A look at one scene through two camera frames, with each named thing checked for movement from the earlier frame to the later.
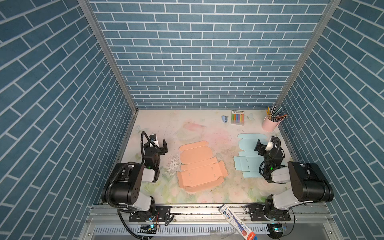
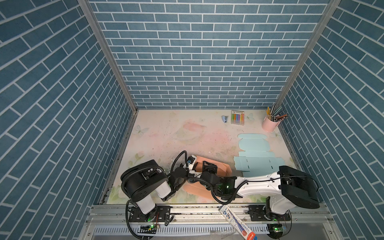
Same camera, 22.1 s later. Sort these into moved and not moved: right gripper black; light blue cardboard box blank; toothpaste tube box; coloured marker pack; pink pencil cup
Moved: right gripper black
Not moved: coloured marker pack; pink pencil cup; light blue cardboard box blank; toothpaste tube box
